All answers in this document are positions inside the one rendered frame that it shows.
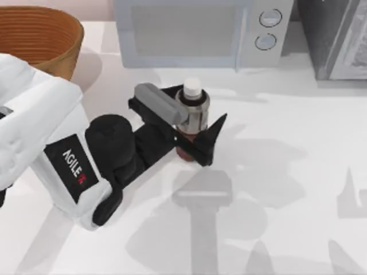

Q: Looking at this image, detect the clear bottle with white cap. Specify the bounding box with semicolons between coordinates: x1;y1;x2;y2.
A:
174;77;212;162

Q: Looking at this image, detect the microwave oven glass door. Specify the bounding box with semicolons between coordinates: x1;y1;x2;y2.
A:
114;0;248;72

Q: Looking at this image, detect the pale microwave oven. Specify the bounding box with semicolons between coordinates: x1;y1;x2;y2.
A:
111;0;294;73

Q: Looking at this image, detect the round microwave knob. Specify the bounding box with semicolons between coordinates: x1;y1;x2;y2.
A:
258;8;283;28
254;32;279;52

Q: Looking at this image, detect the brown ribbed basket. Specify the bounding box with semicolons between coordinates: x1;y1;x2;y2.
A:
0;6;85;83

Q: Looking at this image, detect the grey cabinet with dark inside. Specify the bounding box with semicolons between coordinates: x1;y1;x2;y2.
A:
296;0;367;81

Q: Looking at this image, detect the microwave door handle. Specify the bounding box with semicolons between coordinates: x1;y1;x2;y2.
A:
235;7;249;72

